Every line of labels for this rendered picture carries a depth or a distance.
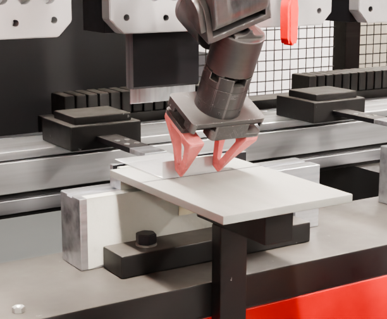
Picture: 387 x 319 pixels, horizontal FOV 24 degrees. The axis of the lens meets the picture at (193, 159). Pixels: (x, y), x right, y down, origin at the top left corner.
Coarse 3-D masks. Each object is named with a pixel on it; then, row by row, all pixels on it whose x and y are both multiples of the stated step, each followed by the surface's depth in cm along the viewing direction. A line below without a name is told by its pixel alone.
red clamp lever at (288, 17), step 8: (288, 0) 122; (296, 0) 122; (280, 8) 123; (288, 8) 122; (296, 8) 122; (280, 16) 123; (288, 16) 122; (296, 16) 122; (280, 24) 123; (288, 24) 122; (296, 24) 122; (280, 32) 124; (288, 32) 122; (296, 32) 123; (288, 40) 123; (296, 40) 123
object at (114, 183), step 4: (204, 152) 130; (208, 152) 130; (212, 152) 130; (224, 152) 131; (244, 152) 130; (236, 156) 129; (240, 156) 130; (244, 156) 130; (244, 160) 130; (112, 164) 122; (116, 164) 122; (120, 164) 122; (124, 164) 122; (112, 168) 122; (116, 168) 122; (112, 180) 122; (116, 180) 121; (112, 184) 122; (116, 184) 121; (120, 184) 120; (116, 188) 121; (120, 188) 120
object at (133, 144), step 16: (64, 112) 142; (80, 112) 142; (96, 112) 142; (112, 112) 142; (128, 112) 142; (48, 128) 143; (64, 128) 138; (80, 128) 137; (96, 128) 139; (112, 128) 140; (128, 128) 142; (64, 144) 139; (80, 144) 138; (96, 144) 139; (112, 144) 135; (128, 144) 132; (144, 144) 132
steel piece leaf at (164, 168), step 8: (152, 160) 123; (160, 160) 123; (168, 160) 123; (200, 160) 116; (208, 160) 116; (136, 168) 119; (144, 168) 118; (152, 168) 118; (160, 168) 118; (168, 168) 113; (192, 168) 115; (200, 168) 116; (208, 168) 117; (160, 176) 114; (168, 176) 114; (176, 176) 114
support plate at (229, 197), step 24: (120, 168) 119; (264, 168) 119; (168, 192) 107; (192, 192) 107; (216, 192) 107; (240, 192) 107; (264, 192) 107; (288, 192) 107; (312, 192) 107; (336, 192) 107; (216, 216) 98; (240, 216) 98; (264, 216) 100
